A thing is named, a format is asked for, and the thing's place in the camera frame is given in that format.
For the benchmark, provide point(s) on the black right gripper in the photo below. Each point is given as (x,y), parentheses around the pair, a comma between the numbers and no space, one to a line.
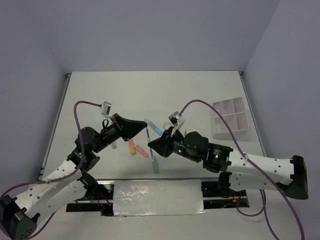
(162,145)

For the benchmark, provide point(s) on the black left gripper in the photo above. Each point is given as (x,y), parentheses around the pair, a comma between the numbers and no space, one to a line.
(122,125)

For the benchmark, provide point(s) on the blue pen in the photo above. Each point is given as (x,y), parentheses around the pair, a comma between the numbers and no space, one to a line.
(149,140)

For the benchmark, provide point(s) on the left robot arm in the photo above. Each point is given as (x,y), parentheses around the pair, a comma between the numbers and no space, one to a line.
(20,215)

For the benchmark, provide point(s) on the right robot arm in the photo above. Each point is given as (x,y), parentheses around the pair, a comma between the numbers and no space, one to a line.
(237,172)

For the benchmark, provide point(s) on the blue highlighter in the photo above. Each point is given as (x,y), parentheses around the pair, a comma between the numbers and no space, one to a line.
(154,127)

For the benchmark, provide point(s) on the orange pink highlighter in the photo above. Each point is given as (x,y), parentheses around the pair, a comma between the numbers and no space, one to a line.
(132,148)

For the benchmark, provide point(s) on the pink utility knife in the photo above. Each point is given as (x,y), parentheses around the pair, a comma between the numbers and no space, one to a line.
(141,151)

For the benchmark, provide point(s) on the clear tape roll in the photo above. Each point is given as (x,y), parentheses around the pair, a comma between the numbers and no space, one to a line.
(167,125)

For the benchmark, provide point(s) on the green correction tape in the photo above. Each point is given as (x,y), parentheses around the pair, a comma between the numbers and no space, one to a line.
(155,165)

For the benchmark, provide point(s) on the silver foil panel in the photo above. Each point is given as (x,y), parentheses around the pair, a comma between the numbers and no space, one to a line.
(158,198)

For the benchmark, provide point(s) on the white compartment organizer tray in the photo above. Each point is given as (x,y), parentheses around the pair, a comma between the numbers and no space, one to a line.
(233,111)

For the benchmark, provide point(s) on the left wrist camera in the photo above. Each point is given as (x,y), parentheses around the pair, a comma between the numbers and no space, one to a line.
(105,109)

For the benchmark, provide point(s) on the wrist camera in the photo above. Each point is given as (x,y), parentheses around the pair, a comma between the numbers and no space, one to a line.
(105,109)
(177,121)

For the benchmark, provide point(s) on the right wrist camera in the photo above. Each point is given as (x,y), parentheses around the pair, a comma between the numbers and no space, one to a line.
(177,121)

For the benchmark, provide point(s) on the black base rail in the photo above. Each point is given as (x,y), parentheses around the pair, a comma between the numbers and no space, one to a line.
(213,198)

